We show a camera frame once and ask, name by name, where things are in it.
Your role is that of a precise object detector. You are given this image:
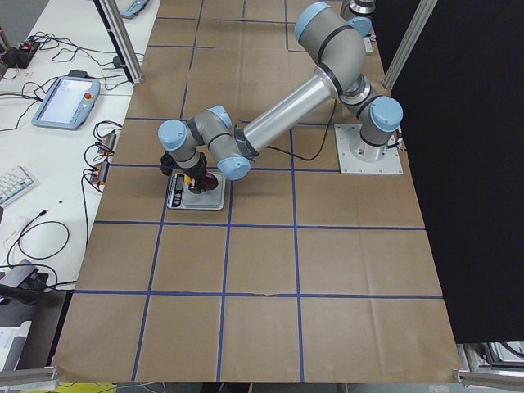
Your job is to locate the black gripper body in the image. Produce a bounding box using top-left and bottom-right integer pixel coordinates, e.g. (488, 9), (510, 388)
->
(188, 155), (207, 183)

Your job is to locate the red yellow mango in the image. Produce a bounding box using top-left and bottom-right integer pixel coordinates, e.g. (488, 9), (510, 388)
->
(184, 172), (219, 192)

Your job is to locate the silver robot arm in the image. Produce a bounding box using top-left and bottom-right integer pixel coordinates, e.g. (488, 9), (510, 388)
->
(340, 0), (376, 38)
(158, 2), (404, 194)

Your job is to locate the silver digital kitchen scale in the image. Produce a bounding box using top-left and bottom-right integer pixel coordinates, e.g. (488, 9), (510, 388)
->
(166, 172), (226, 210)

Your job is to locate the orange black connector module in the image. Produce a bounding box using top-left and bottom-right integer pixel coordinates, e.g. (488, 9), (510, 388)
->
(97, 131), (117, 156)

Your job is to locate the blue teach pendant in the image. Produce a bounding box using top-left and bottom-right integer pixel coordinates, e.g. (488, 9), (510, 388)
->
(31, 76), (101, 130)
(120, 0), (149, 20)

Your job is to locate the white keyboard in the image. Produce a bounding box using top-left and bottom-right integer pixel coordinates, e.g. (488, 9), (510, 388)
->
(1, 165), (39, 208)

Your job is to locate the black electronics box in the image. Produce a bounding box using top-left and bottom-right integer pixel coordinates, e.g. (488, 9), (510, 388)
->
(1, 40), (41, 69)

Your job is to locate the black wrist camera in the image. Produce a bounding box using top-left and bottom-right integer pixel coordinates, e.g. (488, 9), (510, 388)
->
(160, 151), (178, 177)

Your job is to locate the black looped cable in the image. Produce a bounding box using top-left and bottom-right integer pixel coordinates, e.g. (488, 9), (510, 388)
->
(7, 209), (70, 267)

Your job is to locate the aluminium frame post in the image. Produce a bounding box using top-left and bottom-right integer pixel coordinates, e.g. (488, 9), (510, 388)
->
(93, 0), (143, 84)

